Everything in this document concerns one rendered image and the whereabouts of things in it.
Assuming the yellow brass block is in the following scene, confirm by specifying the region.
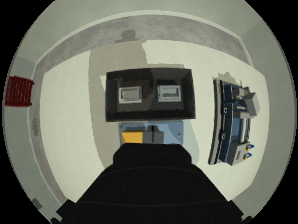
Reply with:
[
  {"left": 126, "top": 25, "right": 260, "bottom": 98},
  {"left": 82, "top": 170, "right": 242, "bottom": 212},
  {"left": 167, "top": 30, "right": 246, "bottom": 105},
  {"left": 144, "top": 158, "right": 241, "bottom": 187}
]
[{"left": 122, "top": 130, "right": 146, "bottom": 143}]

